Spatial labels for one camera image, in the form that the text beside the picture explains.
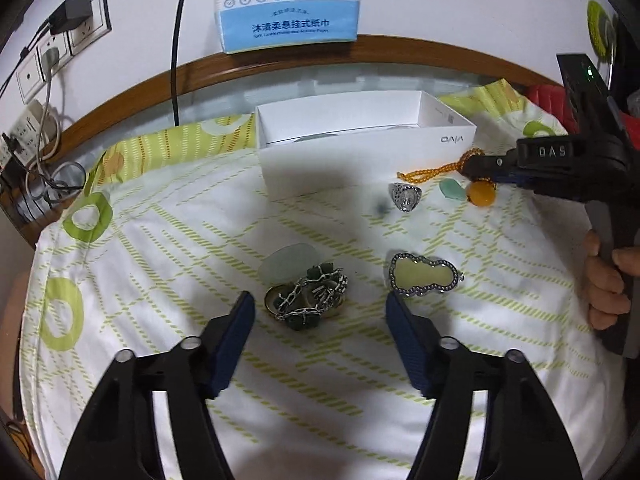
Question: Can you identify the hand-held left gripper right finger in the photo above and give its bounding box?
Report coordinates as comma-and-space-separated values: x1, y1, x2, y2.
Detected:
386, 291, 585, 480

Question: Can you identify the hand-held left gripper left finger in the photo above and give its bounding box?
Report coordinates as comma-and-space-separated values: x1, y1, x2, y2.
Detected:
59, 290, 257, 480

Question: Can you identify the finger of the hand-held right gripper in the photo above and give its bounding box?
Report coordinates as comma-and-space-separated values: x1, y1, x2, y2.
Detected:
459, 150, 521, 182
470, 172, 541, 194

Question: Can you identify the orange beaded cord amber pendant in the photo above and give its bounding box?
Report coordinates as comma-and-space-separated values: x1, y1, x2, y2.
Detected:
397, 147, 497, 208

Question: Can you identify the small teal jade pendant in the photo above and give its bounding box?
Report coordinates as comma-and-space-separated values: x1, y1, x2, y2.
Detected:
439, 178, 467, 203

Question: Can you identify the gourd-shaped jade pendant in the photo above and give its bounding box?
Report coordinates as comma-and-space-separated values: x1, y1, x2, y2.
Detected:
388, 252, 465, 296

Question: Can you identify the silver ring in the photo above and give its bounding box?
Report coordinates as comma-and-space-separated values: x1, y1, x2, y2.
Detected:
389, 181, 423, 212

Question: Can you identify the pale translucent jade disc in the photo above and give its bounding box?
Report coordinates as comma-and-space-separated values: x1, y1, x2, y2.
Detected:
263, 242, 321, 286

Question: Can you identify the silver chain dark stone bracelet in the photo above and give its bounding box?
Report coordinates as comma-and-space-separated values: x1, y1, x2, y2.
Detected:
272, 261, 349, 330

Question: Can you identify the white cardboard box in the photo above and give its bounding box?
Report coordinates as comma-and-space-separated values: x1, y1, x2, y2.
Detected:
255, 91, 478, 201

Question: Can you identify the person's right hand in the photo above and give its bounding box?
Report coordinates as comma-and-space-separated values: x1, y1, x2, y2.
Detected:
584, 230, 640, 331

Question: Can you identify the red quilted bag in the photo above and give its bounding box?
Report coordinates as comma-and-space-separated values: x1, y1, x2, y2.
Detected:
525, 82, 581, 133

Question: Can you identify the white green patterned bedsheet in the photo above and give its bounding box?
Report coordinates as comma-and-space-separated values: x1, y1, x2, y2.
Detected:
20, 80, 626, 480

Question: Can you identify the hanging tissue pack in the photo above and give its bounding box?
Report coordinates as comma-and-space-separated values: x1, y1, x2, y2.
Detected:
212, 0, 363, 56

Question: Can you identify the white power strip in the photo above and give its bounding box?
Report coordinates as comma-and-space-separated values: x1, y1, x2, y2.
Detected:
0, 100, 48, 171

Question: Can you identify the black charger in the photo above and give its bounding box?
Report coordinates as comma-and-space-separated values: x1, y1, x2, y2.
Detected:
47, 0, 93, 36

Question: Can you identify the green round wall hook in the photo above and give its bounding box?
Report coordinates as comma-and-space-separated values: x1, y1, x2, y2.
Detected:
586, 0, 621, 63

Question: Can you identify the wooden bed rail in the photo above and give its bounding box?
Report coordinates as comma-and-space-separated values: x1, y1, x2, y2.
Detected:
45, 34, 568, 161

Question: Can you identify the grey coiled cable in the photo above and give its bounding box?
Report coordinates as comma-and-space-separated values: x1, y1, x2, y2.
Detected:
15, 160, 88, 221

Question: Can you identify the thick black cable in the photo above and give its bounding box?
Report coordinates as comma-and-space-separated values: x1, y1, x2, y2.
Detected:
170, 0, 201, 127

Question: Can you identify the white wall socket panel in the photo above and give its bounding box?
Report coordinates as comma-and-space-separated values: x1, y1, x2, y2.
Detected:
15, 0, 112, 103

